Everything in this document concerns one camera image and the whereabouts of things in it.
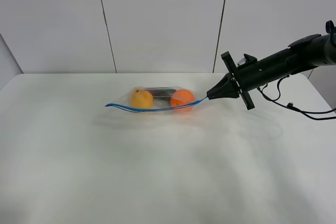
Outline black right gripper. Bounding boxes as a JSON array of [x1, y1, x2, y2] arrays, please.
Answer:
[[207, 50, 297, 110]]

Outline clear zip file bag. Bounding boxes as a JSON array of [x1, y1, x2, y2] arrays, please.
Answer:
[[105, 87, 207, 113]]

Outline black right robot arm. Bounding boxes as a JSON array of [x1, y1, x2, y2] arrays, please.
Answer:
[[207, 21, 335, 110]]

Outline black object inside bag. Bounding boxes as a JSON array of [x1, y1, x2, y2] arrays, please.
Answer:
[[145, 87, 177, 99]]

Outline orange fruit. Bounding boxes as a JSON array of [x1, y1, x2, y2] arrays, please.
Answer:
[[170, 89, 196, 107]]

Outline yellow pear fruit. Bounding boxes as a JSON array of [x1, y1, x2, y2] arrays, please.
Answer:
[[130, 89, 154, 109]]

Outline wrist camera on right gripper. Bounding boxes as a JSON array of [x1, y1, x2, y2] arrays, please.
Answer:
[[237, 54, 257, 68]]

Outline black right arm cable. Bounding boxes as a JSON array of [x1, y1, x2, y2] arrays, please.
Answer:
[[257, 74, 336, 121]]

